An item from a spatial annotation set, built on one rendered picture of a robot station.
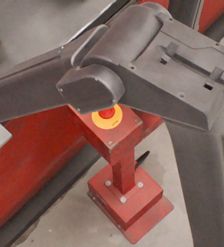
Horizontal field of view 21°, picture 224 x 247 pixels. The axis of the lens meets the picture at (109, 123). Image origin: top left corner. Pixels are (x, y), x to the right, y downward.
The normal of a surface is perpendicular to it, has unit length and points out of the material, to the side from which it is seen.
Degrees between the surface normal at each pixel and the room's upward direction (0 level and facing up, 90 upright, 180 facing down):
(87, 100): 79
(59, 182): 0
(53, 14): 0
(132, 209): 1
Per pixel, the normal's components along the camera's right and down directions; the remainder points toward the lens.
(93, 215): -0.04, -0.40
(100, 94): -0.52, 0.70
